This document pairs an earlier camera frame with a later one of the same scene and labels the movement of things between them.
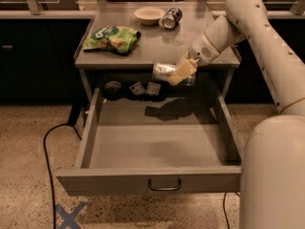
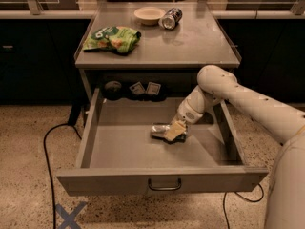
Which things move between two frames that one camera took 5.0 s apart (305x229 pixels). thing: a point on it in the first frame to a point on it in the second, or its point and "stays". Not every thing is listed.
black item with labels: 149,91 stays
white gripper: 200,51 to 188,114
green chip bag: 116,38 stays
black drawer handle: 164,189 stays
